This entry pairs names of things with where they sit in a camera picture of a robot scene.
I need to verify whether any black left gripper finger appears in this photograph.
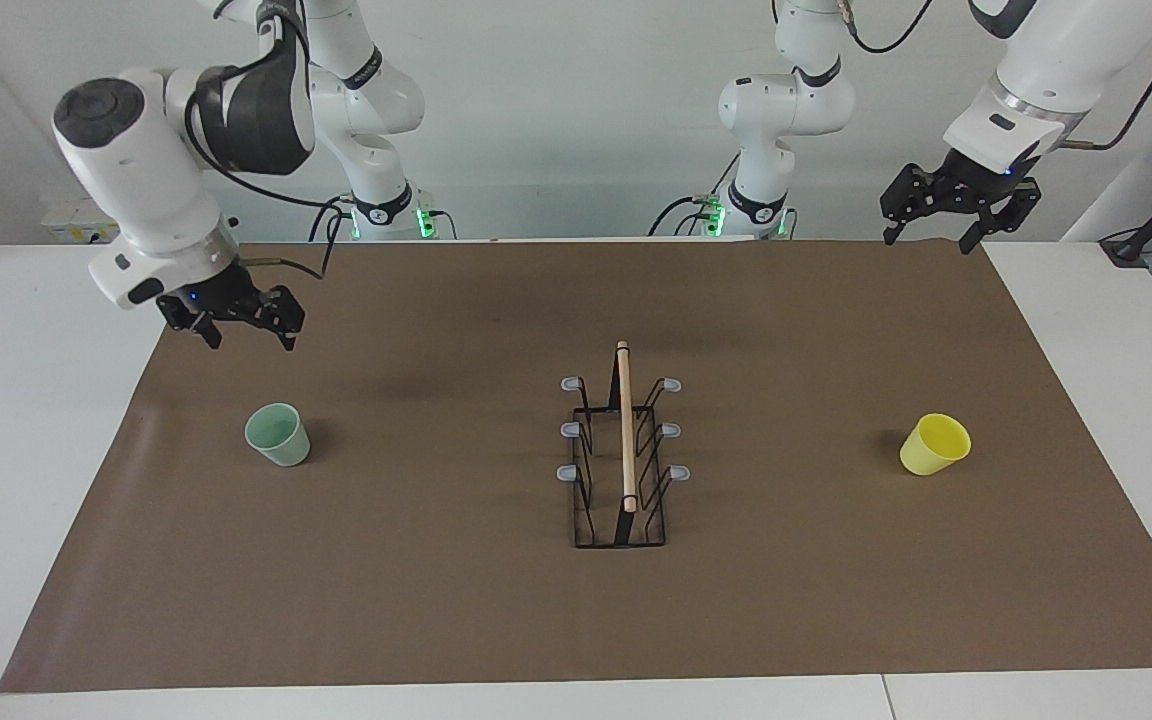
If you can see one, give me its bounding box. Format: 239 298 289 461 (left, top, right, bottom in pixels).
958 178 1041 255
881 163 949 246

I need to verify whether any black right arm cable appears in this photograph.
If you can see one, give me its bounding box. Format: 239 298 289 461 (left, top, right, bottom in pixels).
184 0 349 283

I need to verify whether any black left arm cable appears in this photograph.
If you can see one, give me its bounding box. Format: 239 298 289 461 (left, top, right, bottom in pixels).
836 0 1152 153

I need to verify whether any pale green plastic cup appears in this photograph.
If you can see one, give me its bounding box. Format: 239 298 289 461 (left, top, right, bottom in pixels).
244 403 312 468

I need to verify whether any yellow plastic cup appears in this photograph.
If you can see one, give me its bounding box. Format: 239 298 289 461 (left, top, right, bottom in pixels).
899 413 972 477

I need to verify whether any black wire cup rack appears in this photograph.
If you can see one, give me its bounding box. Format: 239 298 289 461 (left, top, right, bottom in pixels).
558 341 692 549

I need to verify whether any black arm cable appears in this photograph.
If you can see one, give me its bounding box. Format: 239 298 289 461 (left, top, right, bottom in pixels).
836 0 1152 153
184 0 349 283

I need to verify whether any brown table mat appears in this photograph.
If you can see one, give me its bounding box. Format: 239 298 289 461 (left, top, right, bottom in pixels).
0 238 1152 694

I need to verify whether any white box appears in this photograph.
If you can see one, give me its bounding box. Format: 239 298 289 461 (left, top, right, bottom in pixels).
41 195 123 244

